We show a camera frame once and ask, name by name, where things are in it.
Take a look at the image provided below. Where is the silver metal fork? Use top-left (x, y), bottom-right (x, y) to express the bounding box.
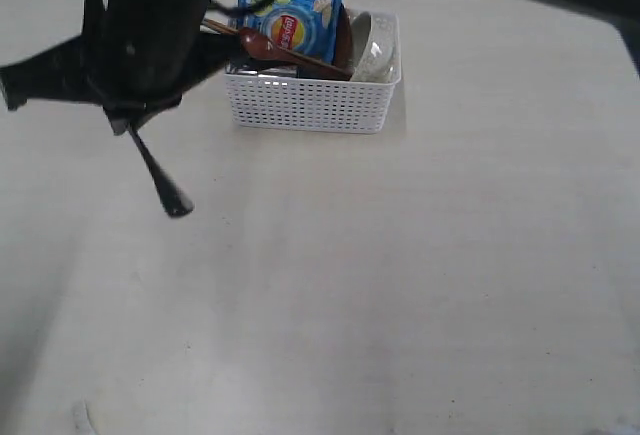
top-left (127, 125), bottom-right (195, 219)

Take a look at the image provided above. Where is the dark red wooden spoon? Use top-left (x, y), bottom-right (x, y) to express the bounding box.
top-left (237, 27), bottom-right (352, 81)

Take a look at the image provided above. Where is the clear textured glass bowl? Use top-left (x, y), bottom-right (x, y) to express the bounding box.
top-left (350, 11), bottom-right (396, 83)

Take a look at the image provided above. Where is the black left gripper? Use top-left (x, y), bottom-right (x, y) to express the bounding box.
top-left (1, 0), bottom-right (240, 135)

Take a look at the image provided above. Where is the brown wooden plate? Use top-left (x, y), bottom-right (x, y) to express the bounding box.
top-left (333, 4), bottom-right (353, 69)

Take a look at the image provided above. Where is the white perforated plastic basket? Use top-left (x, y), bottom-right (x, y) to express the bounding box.
top-left (225, 12), bottom-right (402, 134)

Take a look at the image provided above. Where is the brown wooden chopstick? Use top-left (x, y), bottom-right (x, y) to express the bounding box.
top-left (202, 17), bottom-right (336, 67)

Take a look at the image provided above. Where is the blue chips bag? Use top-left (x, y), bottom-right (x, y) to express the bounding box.
top-left (238, 0), bottom-right (342, 63)

